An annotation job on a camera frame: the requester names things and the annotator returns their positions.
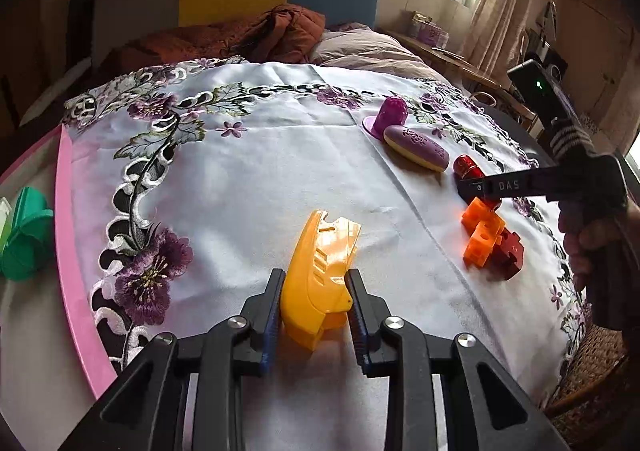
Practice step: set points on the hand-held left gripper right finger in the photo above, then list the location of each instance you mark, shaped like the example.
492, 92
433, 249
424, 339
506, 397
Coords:
357, 326

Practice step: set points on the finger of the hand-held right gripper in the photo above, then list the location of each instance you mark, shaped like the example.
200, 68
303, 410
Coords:
500, 186

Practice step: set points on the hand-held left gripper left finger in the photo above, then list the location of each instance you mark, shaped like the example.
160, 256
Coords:
272, 321

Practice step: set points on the red metallic cylinder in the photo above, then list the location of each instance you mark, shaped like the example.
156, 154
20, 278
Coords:
465, 166

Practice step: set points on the orange building blocks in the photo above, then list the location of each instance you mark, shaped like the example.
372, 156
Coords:
482, 236

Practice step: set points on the yellow orange plastic toy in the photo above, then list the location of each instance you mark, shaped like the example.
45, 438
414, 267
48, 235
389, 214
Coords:
315, 271

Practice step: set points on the dark red building block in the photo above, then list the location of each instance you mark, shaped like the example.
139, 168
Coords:
510, 251

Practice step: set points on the purple oval patterned case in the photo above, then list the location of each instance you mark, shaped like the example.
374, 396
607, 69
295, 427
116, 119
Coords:
415, 146

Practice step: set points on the magenta plastic toy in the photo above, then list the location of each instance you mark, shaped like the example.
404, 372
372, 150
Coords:
392, 113

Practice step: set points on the pink cardboard box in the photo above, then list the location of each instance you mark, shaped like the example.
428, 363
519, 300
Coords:
67, 231

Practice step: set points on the green ridged plastic toy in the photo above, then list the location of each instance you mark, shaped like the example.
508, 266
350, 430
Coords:
27, 231

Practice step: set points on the person's right hand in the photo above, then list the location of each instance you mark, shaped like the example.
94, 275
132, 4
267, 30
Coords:
580, 241

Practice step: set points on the wooden bedside table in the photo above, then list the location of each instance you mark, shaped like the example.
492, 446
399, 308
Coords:
460, 63

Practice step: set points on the floral embroidered white tablecloth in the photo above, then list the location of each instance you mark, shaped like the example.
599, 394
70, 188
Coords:
250, 181

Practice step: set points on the purple gift box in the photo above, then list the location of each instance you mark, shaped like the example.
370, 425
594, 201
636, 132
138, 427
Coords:
432, 33

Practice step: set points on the beige curtain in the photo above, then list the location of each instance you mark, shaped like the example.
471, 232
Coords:
510, 6

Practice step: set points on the wicker chair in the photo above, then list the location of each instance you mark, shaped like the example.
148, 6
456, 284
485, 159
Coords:
590, 371

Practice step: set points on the beige pink duvet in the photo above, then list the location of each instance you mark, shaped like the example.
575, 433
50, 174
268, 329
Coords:
360, 48

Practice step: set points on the brown quilted jacket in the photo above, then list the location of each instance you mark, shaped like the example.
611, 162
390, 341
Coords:
280, 31

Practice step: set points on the black rolled mat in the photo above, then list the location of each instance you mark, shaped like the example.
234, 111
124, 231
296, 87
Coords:
85, 6

